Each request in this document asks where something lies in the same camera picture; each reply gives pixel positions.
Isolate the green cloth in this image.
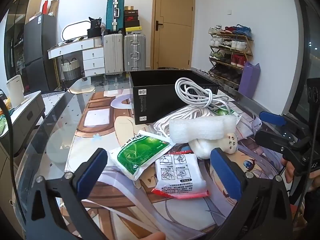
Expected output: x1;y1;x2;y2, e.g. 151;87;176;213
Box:
0;115;8;136

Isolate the open cardboard box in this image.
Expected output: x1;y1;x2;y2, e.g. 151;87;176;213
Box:
49;0;60;17

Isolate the wooden door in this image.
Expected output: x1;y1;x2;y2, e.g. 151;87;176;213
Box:
151;0;195;70

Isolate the person's left hand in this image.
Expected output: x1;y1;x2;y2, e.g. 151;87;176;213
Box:
138;231;166;240

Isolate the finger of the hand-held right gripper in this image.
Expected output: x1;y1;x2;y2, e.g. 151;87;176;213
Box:
259;111;309;137
254;129;307;161

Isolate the person's right hand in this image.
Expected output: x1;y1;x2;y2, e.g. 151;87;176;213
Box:
284;159;297;183

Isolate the grey side cabinet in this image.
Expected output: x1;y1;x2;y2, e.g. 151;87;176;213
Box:
0;90;46;155

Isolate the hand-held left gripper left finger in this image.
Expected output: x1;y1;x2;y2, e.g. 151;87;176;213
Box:
25;148;108;240

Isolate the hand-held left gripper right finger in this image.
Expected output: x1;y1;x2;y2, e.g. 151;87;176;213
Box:
210;148;293;240

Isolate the white suitcase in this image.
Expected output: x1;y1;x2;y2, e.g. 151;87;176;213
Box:
103;33;124;73

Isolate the black cardboard box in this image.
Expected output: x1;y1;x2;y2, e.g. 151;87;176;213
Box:
129;69;218;125

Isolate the printed table mat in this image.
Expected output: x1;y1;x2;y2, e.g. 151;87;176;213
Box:
64;90;308;236

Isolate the oval mirror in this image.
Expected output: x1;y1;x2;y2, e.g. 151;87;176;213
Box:
62;20;92;43

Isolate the teal suitcase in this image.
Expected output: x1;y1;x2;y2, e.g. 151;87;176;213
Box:
105;0;125;33

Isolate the silver suitcase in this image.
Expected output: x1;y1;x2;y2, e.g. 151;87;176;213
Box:
123;34;147;72

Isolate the shoe rack with shoes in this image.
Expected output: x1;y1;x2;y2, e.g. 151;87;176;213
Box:
208;24;252;88

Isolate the black bag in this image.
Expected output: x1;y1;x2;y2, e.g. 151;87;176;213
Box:
87;17;103;38

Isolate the dark window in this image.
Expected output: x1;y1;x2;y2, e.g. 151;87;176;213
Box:
289;0;320;117

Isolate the wooden shoe rack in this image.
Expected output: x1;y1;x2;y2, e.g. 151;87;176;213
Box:
208;31;254;92

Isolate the white kettle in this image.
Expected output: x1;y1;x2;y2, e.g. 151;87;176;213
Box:
6;74;25;108

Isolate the white vanity desk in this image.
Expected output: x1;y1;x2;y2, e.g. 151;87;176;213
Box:
47;37;105;77

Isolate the wicker basket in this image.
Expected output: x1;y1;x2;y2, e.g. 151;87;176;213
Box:
61;57;82;81

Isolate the bright green plastic packet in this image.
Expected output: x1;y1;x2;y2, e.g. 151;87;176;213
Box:
212;106;242;118

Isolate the green printed white-edged packet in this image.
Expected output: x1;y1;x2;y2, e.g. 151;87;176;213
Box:
108;129;176;181

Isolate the white packet with red edge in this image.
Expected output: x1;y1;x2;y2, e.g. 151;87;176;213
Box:
151;152;211;200

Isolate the black refrigerator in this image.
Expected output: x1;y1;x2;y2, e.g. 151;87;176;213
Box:
24;14;60;90

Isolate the white foam wrap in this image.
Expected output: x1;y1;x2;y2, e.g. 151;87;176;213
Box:
169;116;237;145

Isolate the purple bag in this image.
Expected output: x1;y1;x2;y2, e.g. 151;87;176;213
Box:
237;61;261;100

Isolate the black cable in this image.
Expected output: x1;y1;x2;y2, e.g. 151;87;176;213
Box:
0;97;19;205

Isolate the white plush toy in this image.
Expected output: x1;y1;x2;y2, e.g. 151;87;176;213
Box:
188;129;238;159

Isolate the white cable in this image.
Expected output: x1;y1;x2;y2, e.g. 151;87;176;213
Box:
174;77;229;113

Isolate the white rope coil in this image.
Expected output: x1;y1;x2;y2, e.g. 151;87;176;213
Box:
153;104;242;140

